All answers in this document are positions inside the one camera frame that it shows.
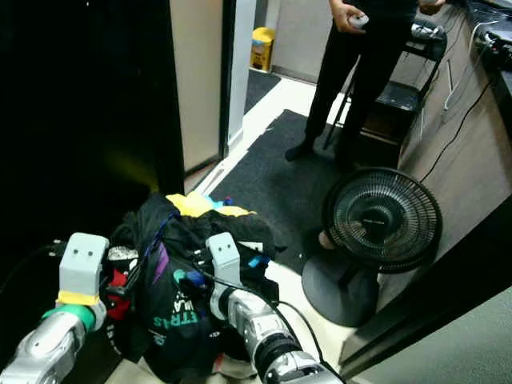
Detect black floor fan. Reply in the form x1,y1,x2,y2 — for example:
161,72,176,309
300,166,443,329

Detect yellow can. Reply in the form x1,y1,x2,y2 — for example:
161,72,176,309
250,26,277,73

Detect white handheld controller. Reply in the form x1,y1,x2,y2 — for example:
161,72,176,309
348,11,370,29

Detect tan slipper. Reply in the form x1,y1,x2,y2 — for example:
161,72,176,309
316,230,338,250

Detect white garment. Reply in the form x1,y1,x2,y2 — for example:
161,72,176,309
208,352,261,381

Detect black printed garment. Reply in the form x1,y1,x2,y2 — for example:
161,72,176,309
108,194,289,383

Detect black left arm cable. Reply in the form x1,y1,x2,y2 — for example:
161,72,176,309
0,240,69,297

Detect black wall cable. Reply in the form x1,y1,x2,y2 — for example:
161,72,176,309
420,72,498,183

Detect small dark floor mat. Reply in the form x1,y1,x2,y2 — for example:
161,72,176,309
244,70,282,113

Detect large dark floor mat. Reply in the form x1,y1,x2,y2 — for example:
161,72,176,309
208,108,409,273

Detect person in black clothes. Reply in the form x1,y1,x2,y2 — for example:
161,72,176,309
284,0,449,173

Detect yellow garment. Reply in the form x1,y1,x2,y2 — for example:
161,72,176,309
164,192,255,218

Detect red garment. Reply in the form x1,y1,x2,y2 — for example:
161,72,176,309
108,268,133,297

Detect white door frame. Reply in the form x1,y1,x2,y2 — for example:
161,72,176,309
220,0,258,153

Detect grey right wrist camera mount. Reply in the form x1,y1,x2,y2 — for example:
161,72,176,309
206,232,242,289

